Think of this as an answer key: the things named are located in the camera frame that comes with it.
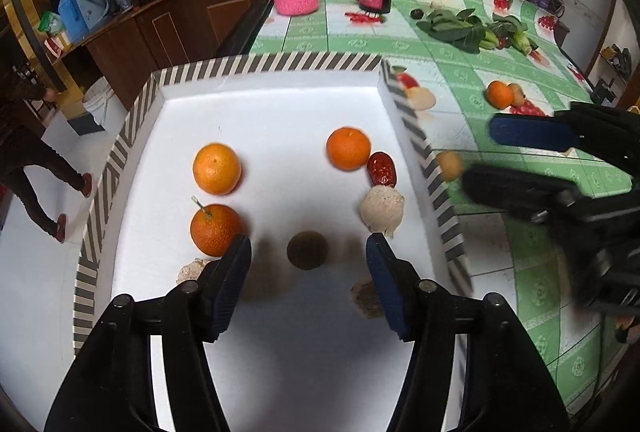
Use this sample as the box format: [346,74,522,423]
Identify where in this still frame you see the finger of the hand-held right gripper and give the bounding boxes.
[487,102,640,163]
[460,164,581,223]

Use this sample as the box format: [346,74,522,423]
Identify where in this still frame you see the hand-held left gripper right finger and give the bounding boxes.
[365,232,571,432]

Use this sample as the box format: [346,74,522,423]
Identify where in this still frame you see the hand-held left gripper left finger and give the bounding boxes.
[44,234,253,432]

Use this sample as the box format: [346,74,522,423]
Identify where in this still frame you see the beige sugarcane piece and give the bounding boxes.
[350,279,386,319]
[176,258,213,285]
[358,185,406,237]

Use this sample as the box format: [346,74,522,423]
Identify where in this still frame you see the large dark orange with stem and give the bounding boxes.
[190,196,244,258]

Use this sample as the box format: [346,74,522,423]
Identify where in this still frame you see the tan round fruit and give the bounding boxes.
[436,151,465,183]

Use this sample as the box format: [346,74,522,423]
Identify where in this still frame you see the dark brown round fruit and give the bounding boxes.
[286,230,329,271]

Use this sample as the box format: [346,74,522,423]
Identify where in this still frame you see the red jujube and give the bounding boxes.
[366,151,398,189]

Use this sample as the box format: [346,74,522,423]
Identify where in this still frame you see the light orange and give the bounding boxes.
[192,142,243,196]

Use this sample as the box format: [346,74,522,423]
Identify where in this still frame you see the small orange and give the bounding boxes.
[326,126,372,172]

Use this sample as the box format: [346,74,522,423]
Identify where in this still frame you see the striped white cardboard box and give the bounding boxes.
[72,52,475,432]

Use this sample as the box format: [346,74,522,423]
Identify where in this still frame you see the mandarin orange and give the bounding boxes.
[486,80,513,109]

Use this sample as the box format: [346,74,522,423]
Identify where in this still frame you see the black device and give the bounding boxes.
[592,77,619,106]

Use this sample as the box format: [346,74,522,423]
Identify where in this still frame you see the green bok choy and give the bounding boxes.
[510,29,534,56]

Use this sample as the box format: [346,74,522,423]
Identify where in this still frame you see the small leafy greens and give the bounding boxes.
[491,13,527,35]

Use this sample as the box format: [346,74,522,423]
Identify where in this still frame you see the large leafy greens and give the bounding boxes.
[416,8,487,54]

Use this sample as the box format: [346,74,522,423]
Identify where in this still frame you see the white bucket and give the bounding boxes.
[82,77,116,128]

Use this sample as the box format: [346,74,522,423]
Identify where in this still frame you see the wooden cabinet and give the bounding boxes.
[45,0,273,113]

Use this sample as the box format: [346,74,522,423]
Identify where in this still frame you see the blue bag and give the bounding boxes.
[57,0,91,43]

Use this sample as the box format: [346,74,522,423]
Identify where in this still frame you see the green packet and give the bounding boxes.
[39,10,68,38]

